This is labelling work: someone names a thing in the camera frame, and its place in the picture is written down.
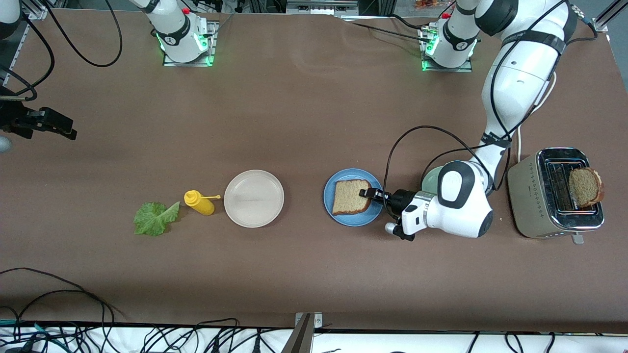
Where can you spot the orange snack packet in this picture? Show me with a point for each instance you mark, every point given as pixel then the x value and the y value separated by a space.
pixel 428 4

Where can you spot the light green plate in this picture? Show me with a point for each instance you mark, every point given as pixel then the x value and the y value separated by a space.
pixel 429 181

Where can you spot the grey metal box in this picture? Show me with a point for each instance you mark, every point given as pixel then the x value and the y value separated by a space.
pixel 321 7

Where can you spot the yellow mustard squeeze bottle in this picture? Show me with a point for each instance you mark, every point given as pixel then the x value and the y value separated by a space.
pixel 201 205

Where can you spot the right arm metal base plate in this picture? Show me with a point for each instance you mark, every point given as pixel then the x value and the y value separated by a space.
pixel 214 49

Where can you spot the blue plate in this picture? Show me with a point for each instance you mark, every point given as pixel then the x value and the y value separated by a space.
pixel 353 220

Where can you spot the brown bread slice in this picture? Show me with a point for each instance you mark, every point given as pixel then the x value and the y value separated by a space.
pixel 586 187
pixel 348 198

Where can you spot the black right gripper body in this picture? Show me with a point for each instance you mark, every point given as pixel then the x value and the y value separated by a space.
pixel 14 120

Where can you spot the green lettuce leaf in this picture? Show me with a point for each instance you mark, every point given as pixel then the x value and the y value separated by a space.
pixel 154 220

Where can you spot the beige chrome toaster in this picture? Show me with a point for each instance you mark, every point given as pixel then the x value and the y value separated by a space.
pixel 527 196

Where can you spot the metal table edge bracket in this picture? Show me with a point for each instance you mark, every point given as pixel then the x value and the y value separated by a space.
pixel 303 336

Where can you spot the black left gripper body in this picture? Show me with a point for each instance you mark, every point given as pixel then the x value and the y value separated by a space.
pixel 401 198

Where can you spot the aluminium frame profile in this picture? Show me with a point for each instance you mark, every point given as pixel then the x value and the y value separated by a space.
pixel 606 14
pixel 44 9

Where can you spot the beige plate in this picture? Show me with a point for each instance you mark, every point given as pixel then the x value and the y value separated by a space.
pixel 253 198

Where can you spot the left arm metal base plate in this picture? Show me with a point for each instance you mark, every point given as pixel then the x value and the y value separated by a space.
pixel 463 69

